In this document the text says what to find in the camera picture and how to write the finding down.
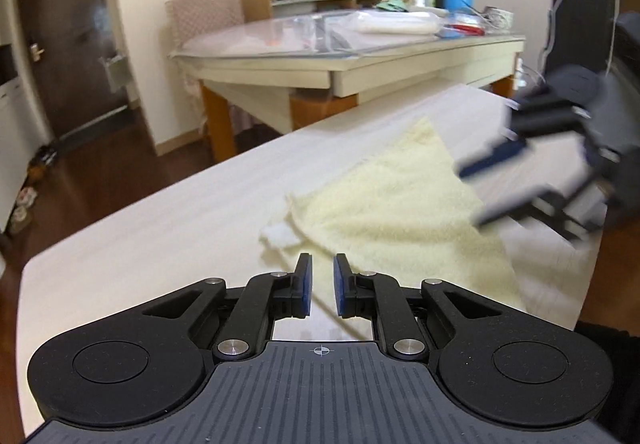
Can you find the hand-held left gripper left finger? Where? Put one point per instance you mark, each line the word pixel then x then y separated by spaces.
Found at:
pixel 304 289

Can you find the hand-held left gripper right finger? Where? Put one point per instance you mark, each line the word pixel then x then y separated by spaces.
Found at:
pixel 342 289

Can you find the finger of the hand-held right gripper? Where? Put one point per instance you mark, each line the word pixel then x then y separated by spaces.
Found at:
pixel 492 157
pixel 520 206

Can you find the pale yellow towel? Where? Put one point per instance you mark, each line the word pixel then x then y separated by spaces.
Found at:
pixel 400 209

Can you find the black cabinet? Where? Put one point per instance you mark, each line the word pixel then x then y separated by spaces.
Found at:
pixel 582 23

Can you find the white mug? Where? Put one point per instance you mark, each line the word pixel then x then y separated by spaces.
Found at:
pixel 500 18

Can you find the clear bag with white cloth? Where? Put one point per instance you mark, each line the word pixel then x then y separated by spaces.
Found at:
pixel 395 22

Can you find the green crumpled cloth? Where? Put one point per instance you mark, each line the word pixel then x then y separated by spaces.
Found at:
pixel 395 4

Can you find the cream dining table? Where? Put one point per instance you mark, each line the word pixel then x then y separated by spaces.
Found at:
pixel 280 68

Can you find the brown cardboard box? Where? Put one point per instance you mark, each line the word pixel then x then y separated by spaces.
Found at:
pixel 256 2

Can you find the paper bag on door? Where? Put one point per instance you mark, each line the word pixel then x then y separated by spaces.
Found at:
pixel 116 72

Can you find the chair with patterned cover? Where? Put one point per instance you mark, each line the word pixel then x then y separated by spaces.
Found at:
pixel 202 16

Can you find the pair of shoes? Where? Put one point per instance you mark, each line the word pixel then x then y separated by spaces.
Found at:
pixel 24 210

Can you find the white cabinet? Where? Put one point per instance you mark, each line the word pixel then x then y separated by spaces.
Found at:
pixel 9 133

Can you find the dark brown door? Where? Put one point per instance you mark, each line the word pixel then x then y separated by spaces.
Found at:
pixel 70 38

